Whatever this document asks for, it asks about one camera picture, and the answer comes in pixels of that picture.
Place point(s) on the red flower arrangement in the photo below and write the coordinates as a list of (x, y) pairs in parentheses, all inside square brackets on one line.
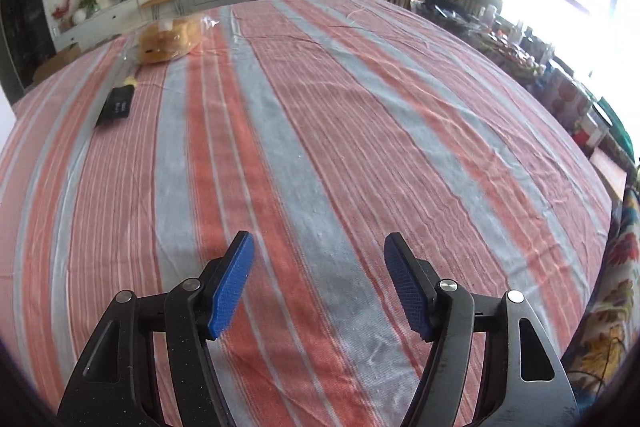
[(61, 9)]

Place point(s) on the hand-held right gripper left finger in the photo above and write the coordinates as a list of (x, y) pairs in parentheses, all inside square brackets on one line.
[(232, 287)]

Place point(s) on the bagged bread loaf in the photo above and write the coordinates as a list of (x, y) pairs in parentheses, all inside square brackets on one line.
[(167, 39)]

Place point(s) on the floral patterned cloth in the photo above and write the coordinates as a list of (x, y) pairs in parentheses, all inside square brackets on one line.
[(615, 307)]

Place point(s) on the brown cardboard box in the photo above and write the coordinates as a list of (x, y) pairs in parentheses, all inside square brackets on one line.
[(55, 64)]

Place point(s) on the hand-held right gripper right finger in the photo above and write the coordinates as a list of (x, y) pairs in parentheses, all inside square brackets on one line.
[(407, 287)]

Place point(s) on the black display cabinet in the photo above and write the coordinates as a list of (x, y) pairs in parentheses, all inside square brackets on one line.
[(25, 32)]

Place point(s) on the striped red grey tablecloth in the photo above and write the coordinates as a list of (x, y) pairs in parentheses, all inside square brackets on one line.
[(325, 132)]

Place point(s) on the white round vase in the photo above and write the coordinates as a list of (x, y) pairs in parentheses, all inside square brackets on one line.
[(80, 17)]

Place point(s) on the row of jars and bottles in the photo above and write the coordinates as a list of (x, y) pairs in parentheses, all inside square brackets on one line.
[(550, 77)]

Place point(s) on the long black snack packet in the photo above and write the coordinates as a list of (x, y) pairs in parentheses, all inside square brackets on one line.
[(117, 107)]

